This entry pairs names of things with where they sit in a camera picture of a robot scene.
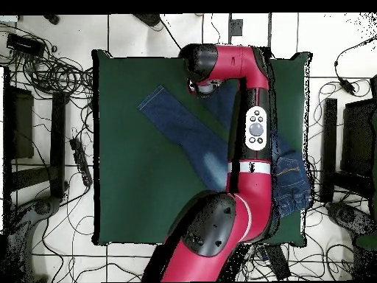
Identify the blue denim jeans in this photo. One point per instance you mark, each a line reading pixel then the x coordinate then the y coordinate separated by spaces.
pixel 182 126

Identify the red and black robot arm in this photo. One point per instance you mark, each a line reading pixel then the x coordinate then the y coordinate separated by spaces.
pixel 253 191

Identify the small dark grey square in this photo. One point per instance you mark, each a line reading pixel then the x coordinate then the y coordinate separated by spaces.
pixel 236 28

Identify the person's foot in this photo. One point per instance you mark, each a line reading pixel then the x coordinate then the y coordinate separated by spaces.
pixel 150 19

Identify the dark green table cloth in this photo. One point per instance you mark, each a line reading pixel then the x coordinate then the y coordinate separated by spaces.
pixel 132 191

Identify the black power strip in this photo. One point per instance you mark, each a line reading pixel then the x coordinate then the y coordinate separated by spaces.
pixel 81 160

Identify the black stand bar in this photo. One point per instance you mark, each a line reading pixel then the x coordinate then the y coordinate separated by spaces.
pixel 329 141
pixel 57 141

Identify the small black curved object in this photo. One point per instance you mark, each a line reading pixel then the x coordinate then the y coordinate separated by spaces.
pixel 52 19

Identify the black power adapter box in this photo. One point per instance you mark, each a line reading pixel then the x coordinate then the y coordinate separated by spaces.
pixel 25 44

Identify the dark grey stand foot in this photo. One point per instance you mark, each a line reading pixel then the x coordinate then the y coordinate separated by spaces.
pixel 42 207
pixel 344 213

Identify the black bar device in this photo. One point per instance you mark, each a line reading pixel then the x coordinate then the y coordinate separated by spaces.
pixel 278 262

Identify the dark green fabric piece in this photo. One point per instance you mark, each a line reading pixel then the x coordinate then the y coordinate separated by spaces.
pixel 366 241

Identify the grey square frame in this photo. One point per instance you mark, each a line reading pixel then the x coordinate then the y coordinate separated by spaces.
pixel 269 29

